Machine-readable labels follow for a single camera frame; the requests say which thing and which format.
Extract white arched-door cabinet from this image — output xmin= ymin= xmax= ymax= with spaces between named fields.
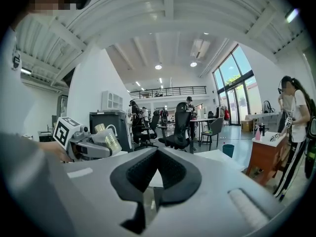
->
xmin=101 ymin=90 xmax=124 ymax=112

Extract dark grey cabinet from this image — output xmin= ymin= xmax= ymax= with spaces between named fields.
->
xmin=88 ymin=110 xmax=134 ymax=153

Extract black office chair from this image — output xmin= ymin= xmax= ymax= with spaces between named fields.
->
xmin=157 ymin=102 xmax=198 ymax=154
xmin=137 ymin=110 xmax=161 ymax=148

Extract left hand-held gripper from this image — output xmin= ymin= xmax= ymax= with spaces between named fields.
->
xmin=52 ymin=116 xmax=113 ymax=162

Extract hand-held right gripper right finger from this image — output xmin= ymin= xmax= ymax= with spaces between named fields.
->
xmin=157 ymin=147 xmax=293 ymax=237

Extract grey chair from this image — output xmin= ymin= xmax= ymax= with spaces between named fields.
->
xmin=198 ymin=117 xmax=224 ymax=151

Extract cardboard box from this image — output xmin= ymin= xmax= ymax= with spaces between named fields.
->
xmin=240 ymin=119 xmax=255 ymax=133

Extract brown wooden cabinet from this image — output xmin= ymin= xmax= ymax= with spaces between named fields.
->
xmin=246 ymin=138 xmax=289 ymax=185

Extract small clear glass jar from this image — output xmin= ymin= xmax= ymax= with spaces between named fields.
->
xmin=92 ymin=123 xmax=123 ymax=156

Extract ceiling air conditioner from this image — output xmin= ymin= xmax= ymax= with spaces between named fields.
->
xmin=190 ymin=39 xmax=211 ymax=59

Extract teal waste bin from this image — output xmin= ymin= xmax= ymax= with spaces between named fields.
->
xmin=222 ymin=144 xmax=235 ymax=158

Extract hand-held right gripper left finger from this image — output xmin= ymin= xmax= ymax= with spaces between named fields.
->
xmin=61 ymin=147 xmax=160 ymax=237

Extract person's white t-shirt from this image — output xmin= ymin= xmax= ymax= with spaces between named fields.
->
xmin=0 ymin=16 xmax=75 ymax=237

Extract white rectangular washbasin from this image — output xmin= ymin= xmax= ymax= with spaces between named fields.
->
xmin=251 ymin=129 xmax=287 ymax=148

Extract long white table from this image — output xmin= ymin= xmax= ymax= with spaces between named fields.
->
xmin=243 ymin=111 xmax=282 ymax=124

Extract person's left forearm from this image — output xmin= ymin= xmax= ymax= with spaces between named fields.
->
xmin=39 ymin=141 xmax=73 ymax=163

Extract glass entrance doors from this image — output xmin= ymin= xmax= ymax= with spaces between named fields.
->
xmin=212 ymin=45 xmax=263 ymax=127

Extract clothes rack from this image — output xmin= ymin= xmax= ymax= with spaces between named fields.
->
xmin=215 ymin=103 xmax=231 ymax=126

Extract black mezzanine railing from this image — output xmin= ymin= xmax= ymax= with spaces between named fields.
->
xmin=129 ymin=85 xmax=207 ymax=100

